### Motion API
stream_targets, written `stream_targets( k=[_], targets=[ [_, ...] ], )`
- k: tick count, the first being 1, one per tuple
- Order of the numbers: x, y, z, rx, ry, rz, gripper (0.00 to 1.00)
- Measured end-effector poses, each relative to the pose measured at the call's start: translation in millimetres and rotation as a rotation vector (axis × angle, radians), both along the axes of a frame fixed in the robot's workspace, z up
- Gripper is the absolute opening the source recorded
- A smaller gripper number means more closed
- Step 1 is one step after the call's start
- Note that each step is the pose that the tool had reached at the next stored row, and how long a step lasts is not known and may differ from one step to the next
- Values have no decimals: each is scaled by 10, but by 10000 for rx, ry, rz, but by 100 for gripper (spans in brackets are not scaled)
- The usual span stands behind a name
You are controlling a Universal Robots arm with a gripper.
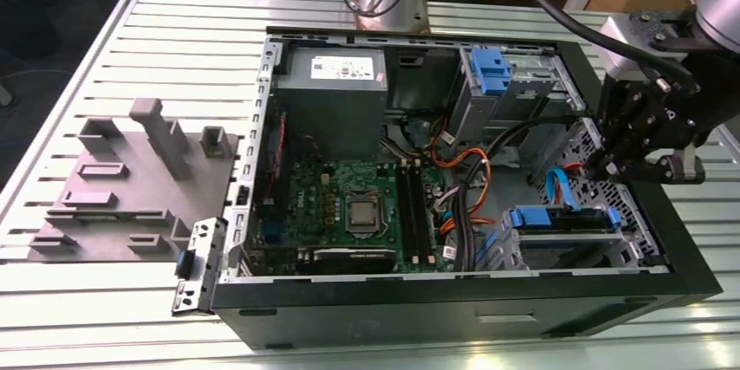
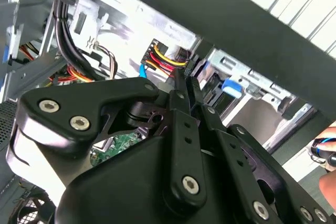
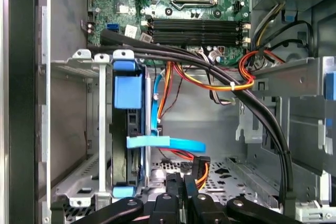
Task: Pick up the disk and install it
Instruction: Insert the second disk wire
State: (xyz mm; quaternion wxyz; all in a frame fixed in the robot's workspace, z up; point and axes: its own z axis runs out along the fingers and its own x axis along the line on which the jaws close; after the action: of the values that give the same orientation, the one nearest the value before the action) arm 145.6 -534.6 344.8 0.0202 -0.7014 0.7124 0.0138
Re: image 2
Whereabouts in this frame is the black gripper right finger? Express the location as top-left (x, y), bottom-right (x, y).
top-left (186, 76), bottom-right (336, 224)

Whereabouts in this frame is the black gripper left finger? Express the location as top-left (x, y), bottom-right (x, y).
top-left (6, 69), bottom-right (208, 210)

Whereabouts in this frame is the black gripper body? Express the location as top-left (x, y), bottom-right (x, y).
top-left (55, 134), bottom-right (253, 224)

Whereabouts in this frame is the hard disk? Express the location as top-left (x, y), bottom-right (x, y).
top-left (195, 61), bottom-right (244, 112)

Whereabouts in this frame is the round black tool blue ring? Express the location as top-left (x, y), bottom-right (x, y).
top-left (311, 136), bottom-right (336, 167)

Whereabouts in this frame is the orange disk power wire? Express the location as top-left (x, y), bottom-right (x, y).
top-left (140, 39), bottom-right (196, 78)

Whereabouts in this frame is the person's hand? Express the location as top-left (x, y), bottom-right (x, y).
top-left (313, 126), bottom-right (336, 204)

